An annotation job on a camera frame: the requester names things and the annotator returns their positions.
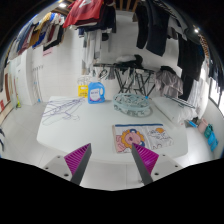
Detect dark grey hanging garment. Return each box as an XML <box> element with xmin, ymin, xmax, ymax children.
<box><xmin>145</xmin><ymin>0</ymin><xmax>171</xmax><ymax>57</ymax></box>

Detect row of dark hanging clothes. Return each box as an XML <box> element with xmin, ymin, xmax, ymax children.
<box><xmin>201</xmin><ymin>36</ymin><xmax>224</xmax><ymax>108</ymax></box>

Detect grey shirt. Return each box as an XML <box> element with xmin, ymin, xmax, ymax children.
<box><xmin>154</xmin><ymin>66</ymin><xmax>184</xmax><ymax>98</ymax></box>

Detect cartoon print towel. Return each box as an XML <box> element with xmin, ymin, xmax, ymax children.
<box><xmin>111</xmin><ymin>123</ymin><xmax>175</xmax><ymax>154</ymax></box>

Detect blue detergent bottle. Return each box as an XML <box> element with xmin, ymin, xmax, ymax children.
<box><xmin>87</xmin><ymin>80</ymin><xmax>106</xmax><ymax>105</ymax></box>

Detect teal clothes hanger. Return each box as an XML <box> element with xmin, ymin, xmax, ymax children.
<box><xmin>164</xmin><ymin>93</ymin><xmax>196</xmax><ymax>110</ymax></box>

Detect row of colourful hanging clothes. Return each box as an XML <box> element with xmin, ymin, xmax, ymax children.
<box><xmin>8</xmin><ymin>11</ymin><xmax>66</xmax><ymax>61</ymax></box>

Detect teal plastic basket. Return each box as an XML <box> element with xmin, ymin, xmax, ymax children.
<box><xmin>203</xmin><ymin>123</ymin><xmax>214</xmax><ymax>139</ymax></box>

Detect pile of wire hangers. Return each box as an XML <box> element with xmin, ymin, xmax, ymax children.
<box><xmin>41</xmin><ymin>97</ymin><xmax>86</xmax><ymax>127</ymax></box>

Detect white pillow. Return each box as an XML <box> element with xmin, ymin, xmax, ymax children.
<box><xmin>152</xmin><ymin>96</ymin><xmax>198</xmax><ymax>125</ymax></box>

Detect yellow detergent bottle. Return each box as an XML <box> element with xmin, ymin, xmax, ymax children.
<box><xmin>77</xmin><ymin>84</ymin><xmax>90</xmax><ymax>99</ymax></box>

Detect round teal peg hanger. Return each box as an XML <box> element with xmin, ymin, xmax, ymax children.
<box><xmin>112</xmin><ymin>92</ymin><xmax>154</xmax><ymax>118</ymax></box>

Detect black hanging clothes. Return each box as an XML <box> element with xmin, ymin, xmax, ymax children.
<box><xmin>176</xmin><ymin>31</ymin><xmax>206</xmax><ymax>101</ymax></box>

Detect pink bucket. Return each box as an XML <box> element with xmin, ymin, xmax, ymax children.
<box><xmin>197</xmin><ymin>117</ymin><xmax>209</xmax><ymax>134</ymax></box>

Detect black hanging trousers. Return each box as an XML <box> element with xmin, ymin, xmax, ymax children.
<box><xmin>134</xmin><ymin>1</ymin><xmax>150</xmax><ymax>50</ymax></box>

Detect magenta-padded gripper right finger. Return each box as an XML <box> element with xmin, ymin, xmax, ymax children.
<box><xmin>130</xmin><ymin>143</ymin><xmax>184</xmax><ymax>187</ymax></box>

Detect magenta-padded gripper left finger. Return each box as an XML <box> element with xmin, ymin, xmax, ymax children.
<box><xmin>42</xmin><ymin>143</ymin><xmax>92</xmax><ymax>186</ymax></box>

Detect blue plastic basket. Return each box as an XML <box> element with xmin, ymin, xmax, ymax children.
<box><xmin>207</xmin><ymin>131</ymin><xmax>217</xmax><ymax>147</ymax></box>
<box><xmin>209</xmin><ymin>137</ymin><xmax>220</xmax><ymax>153</ymax></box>

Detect black folding drying rack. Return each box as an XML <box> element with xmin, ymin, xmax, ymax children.
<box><xmin>93</xmin><ymin>61</ymin><xmax>156</xmax><ymax>98</ymax></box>

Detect red hanging jersey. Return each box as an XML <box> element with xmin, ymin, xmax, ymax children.
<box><xmin>62</xmin><ymin>0</ymin><xmax>104</xmax><ymax>29</ymax></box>

